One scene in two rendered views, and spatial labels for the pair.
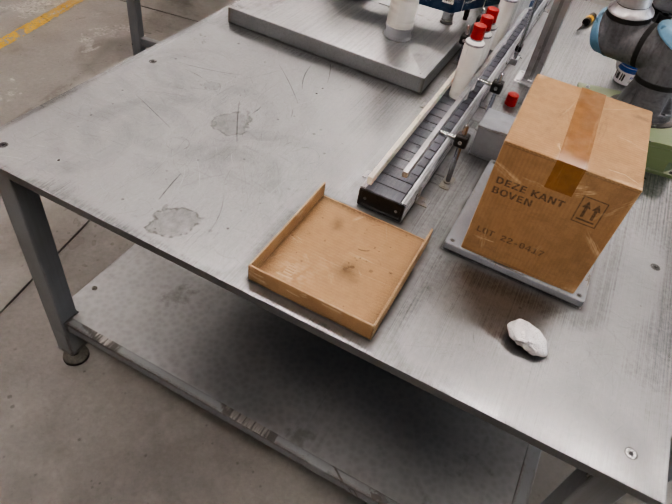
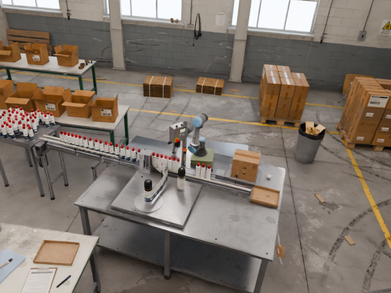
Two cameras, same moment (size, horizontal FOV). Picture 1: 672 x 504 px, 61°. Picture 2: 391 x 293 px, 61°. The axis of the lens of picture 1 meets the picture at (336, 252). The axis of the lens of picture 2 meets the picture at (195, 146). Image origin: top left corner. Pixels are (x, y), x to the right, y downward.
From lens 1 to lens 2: 3.73 m
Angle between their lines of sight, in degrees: 70
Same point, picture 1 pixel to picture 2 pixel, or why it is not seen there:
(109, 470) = (278, 283)
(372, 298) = (271, 193)
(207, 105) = (230, 223)
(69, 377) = not seen: outside the picture
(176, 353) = (255, 262)
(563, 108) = (243, 157)
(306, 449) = not seen: hidden behind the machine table
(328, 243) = (262, 199)
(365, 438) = not seen: hidden behind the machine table
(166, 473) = (273, 271)
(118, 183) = (266, 230)
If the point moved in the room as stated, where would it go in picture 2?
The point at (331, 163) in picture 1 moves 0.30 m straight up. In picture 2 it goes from (239, 200) to (242, 179)
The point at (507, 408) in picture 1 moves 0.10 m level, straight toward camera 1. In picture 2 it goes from (281, 179) to (289, 183)
